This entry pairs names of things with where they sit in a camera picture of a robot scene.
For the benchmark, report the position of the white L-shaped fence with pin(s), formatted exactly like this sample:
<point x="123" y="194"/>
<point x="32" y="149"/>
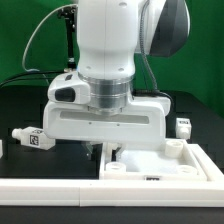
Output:
<point x="84" y="193"/>

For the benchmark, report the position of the white part left edge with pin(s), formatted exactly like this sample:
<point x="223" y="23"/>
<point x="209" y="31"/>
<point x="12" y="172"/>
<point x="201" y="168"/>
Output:
<point x="1" y="148"/>

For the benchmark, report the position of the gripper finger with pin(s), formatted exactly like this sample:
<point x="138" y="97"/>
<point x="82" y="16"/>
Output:
<point x="90" y="148"/>
<point x="116" y="152"/>

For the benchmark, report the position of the black camera on stand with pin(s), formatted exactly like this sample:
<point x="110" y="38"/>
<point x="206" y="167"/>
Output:
<point x="69" y="14"/>

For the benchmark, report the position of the white square tabletop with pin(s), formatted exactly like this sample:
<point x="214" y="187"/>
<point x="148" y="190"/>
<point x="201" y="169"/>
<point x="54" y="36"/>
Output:
<point x="173" y="160"/>

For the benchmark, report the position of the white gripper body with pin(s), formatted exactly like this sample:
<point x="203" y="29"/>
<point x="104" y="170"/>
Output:
<point x="141" y="121"/>

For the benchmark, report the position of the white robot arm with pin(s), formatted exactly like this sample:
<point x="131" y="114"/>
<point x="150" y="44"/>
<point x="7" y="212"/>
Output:
<point x="95" y="102"/>

